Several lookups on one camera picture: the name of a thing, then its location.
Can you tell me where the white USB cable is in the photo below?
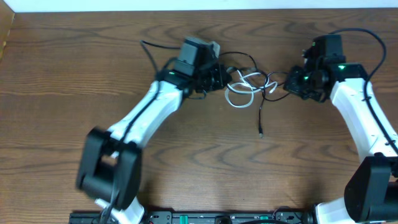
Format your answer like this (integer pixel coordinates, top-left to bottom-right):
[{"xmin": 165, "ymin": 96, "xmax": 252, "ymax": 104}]
[{"xmin": 224, "ymin": 69, "xmax": 279, "ymax": 109}]

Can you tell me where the black USB cable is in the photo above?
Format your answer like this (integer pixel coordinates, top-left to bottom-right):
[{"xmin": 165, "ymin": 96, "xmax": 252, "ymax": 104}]
[{"xmin": 219, "ymin": 51, "xmax": 292, "ymax": 139}]

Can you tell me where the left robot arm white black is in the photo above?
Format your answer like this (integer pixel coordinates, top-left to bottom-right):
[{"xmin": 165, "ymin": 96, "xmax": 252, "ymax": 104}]
[{"xmin": 75, "ymin": 37, "xmax": 231, "ymax": 223}]

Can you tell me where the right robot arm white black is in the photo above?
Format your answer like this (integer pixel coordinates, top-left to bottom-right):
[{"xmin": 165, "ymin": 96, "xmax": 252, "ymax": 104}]
[{"xmin": 284, "ymin": 34, "xmax": 397, "ymax": 223}]

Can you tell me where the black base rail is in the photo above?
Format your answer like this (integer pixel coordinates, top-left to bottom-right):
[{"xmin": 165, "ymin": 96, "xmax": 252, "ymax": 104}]
[{"xmin": 68, "ymin": 211, "xmax": 315, "ymax": 224}]

